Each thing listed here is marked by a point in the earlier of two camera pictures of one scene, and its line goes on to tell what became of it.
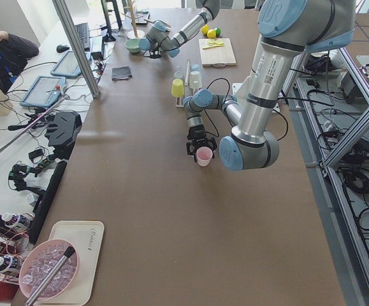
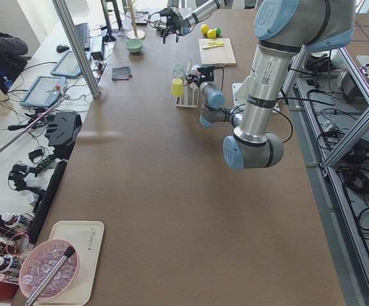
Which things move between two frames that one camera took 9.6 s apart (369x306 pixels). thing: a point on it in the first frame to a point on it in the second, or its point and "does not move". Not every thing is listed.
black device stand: (62, 133) does not move
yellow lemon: (205, 29) does not move
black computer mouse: (61, 48) does not move
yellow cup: (177, 88) does not move
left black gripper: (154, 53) to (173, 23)
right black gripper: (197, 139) to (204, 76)
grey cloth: (122, 72) does not move
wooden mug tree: (134, 34) does not move
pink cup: (204, 155) to (194, 71)
